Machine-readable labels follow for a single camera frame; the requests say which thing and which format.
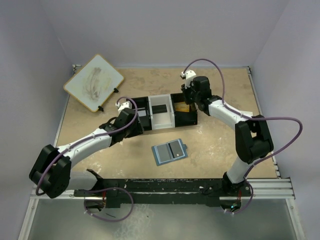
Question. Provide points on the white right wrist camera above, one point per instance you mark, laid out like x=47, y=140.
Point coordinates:
x=188, y=75

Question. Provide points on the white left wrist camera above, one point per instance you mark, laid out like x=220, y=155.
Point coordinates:
x=123, y=106

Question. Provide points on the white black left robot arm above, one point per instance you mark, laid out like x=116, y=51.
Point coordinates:
x=52, y=170

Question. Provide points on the black card in tray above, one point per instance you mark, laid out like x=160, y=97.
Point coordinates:
x=159, y=109

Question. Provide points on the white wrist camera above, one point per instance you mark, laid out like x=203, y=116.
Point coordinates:
x=188, y=75
x=123, y=106

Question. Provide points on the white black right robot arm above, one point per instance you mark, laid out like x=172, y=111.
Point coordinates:
x=252, y=138

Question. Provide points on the white card in tray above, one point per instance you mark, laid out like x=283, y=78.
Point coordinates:
x=142, y=113

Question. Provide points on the black VIP credit card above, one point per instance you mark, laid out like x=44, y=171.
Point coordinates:
x=176, y=149

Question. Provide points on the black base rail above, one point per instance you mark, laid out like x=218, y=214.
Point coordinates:
x=156, y=191

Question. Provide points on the small white card box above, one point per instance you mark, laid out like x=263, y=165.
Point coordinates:
x=247, y=113

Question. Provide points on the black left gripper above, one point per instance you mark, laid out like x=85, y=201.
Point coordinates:
x=136, y=124

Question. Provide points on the yellow-framed whiteboard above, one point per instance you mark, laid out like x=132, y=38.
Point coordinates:
x=94, y=83

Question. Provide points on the grey card in holder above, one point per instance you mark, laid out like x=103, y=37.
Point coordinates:
x=163, y=152

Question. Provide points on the gold card in tray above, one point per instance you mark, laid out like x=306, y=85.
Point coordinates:
x=182, y=107

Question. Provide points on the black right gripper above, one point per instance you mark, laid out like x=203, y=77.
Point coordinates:
x=188, y=95

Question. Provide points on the black whiteboard stand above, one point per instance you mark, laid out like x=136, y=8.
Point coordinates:
x=108, y=100

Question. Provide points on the black and white tray organizer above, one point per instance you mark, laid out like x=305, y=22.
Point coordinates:
x=171, y=119

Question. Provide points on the blue leather card holder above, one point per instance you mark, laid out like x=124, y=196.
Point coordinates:
x=155, y=154

